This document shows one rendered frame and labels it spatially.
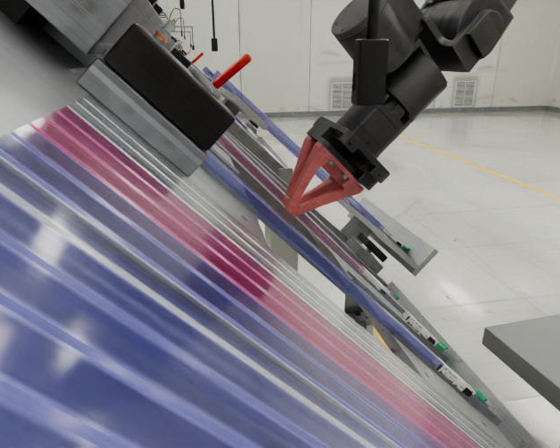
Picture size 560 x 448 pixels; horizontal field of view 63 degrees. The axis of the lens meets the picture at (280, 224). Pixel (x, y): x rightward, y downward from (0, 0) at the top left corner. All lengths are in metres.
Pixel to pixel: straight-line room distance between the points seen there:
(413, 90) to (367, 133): 0.06
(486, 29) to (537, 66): 9.89
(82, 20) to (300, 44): 8.02
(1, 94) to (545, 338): 0.96
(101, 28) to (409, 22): 0.29
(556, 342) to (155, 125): 0.87
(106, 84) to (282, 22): 7.97
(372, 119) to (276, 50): 7.75
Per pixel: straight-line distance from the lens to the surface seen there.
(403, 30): 0.47
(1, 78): 0.20
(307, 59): 8.32
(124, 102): 0.28
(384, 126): 0.47
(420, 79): 0.48
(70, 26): 0.30
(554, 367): 0.94
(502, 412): 0.60
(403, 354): 0.44
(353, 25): 0.45
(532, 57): 10.29
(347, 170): 0.47
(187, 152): 0.28
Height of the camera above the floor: 1.10
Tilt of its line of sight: 21 degrees down
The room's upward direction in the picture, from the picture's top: straight up
